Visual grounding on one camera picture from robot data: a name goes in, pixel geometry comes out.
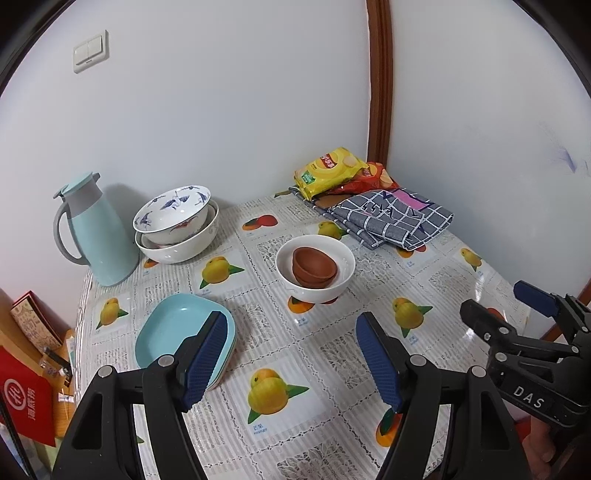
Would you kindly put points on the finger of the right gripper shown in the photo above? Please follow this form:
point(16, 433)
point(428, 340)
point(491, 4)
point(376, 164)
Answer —
point(487, 326)
point(537, 299)

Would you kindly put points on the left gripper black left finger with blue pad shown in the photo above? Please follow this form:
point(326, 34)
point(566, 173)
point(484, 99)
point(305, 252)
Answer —
point(101, 440)

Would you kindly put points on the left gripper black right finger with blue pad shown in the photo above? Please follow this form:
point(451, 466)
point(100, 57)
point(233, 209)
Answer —
point(481, 441)

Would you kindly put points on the blue square plate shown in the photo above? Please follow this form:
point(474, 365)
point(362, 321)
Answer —
point(175, 318)

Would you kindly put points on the small brown clay bowl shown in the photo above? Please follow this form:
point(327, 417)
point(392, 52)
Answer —
point(314, 261)

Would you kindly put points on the pink square plate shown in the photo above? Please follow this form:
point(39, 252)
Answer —
point(217, 376)

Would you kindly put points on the green square plate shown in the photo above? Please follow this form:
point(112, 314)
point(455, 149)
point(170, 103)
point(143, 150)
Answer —
point(222, 362)

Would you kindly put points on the person's right hand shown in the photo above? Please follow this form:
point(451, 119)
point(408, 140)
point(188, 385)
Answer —
point(540, 451)

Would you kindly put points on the wooden side table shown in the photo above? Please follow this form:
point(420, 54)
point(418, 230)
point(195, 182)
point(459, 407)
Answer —
point(64, 403)

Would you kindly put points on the small black bottle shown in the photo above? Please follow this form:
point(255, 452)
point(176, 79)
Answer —
point(65, 367)

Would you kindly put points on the red paper bag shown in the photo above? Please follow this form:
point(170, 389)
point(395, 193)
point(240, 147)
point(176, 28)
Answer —
point(29, 398)

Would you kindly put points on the patterned gift box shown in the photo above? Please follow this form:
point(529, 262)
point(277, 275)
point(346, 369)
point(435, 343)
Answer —
point(28, 316)

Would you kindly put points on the grey checked cloth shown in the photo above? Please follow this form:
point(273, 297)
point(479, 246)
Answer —
point(399, 217)

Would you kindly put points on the fruit print lace tablecloth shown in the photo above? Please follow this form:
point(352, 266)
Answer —
point(297, 400)

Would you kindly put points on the red snack bag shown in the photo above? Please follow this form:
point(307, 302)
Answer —
point(373, 177)

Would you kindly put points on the light blue thermos jug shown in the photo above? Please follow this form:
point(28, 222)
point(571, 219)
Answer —
point(97, 231)

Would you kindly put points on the large white ceramic bowl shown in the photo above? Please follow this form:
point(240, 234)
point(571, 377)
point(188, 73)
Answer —
point(187, 249)

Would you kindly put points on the yellow chips bag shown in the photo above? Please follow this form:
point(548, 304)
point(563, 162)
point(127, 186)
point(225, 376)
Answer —
point(326, 172)

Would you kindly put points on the blue crane pattern bowl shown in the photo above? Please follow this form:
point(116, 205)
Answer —
point(173, 216)

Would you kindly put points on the brown wooden door frame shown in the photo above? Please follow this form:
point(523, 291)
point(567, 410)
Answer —
point(381, 51)

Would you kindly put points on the white wall light switch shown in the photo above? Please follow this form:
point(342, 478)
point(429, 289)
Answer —
point(90, 52)

